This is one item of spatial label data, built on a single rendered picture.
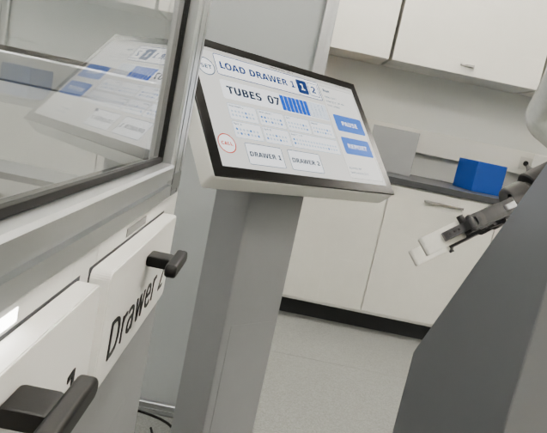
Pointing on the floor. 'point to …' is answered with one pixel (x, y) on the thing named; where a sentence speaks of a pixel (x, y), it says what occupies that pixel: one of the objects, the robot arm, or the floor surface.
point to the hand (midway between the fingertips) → (422, 251)
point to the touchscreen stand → (235, 311)
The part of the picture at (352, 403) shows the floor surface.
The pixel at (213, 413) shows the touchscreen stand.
